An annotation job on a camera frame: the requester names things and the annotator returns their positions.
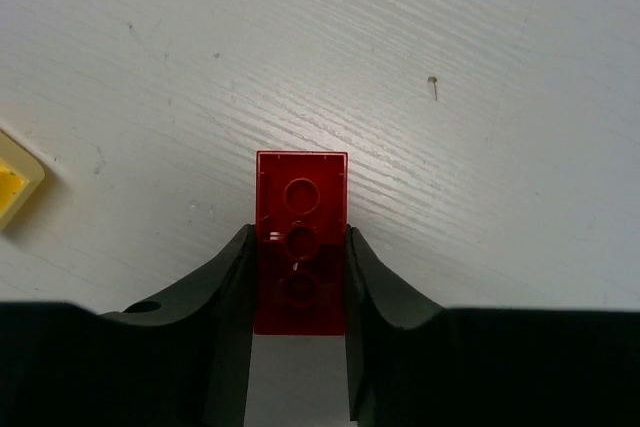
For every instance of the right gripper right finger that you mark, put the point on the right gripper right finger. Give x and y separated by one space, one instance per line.
413 362

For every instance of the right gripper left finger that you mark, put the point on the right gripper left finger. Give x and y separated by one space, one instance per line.
180 357

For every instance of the red lego brick top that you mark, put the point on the red lego brick top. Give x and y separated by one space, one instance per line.
301 223

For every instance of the yellow lego brick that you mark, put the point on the yellow lego brick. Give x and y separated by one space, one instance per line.
22 176

